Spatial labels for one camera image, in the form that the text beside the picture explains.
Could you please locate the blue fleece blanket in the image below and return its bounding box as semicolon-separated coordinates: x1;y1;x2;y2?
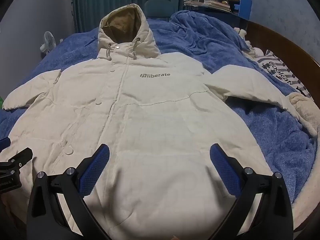
0;10;317;205

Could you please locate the wooden bed headboard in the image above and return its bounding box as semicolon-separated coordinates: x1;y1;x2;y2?
246;20;320;100

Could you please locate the blue shelf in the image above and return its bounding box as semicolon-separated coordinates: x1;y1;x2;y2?
234;0;252;20

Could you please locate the striped printed cloth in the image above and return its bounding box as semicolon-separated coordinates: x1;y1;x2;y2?
255;50;313;98

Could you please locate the green curtain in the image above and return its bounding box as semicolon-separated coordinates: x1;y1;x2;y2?
71;0;197;34

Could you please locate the blue office chair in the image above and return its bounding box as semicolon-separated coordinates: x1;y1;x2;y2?
144;0;175;20

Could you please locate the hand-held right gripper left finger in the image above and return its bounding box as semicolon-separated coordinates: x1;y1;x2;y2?
26;144;118;240

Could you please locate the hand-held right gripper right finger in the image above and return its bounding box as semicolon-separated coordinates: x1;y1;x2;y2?
209;144;293;240

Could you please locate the white electric fan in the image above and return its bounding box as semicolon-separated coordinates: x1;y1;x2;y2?
40;31;57;54

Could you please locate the white hooded padded jacket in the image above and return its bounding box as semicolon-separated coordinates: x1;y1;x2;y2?
2;4;300;240

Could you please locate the white plush toy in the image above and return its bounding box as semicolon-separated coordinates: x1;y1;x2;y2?
235;27;263;60

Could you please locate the cream fluffy blanket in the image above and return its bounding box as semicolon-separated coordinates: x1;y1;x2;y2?
289;92;320;205

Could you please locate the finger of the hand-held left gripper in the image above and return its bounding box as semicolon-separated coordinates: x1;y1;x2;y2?
0;137;11;153

